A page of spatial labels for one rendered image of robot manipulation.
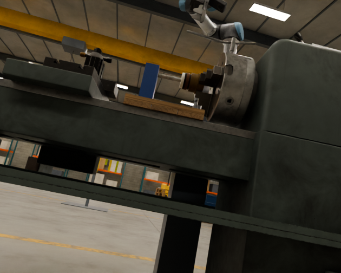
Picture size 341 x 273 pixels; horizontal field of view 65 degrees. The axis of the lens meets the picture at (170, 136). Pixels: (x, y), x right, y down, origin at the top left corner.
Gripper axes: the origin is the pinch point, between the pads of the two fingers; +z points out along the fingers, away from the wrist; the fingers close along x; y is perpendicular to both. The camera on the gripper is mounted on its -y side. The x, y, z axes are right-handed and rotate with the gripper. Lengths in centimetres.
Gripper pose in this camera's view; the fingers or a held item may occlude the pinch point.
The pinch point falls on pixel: (203, 20)
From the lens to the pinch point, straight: 134.4
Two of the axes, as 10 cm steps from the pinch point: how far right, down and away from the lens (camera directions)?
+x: 1.2, -4.6, -8.8
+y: -9.8, -2.1, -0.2
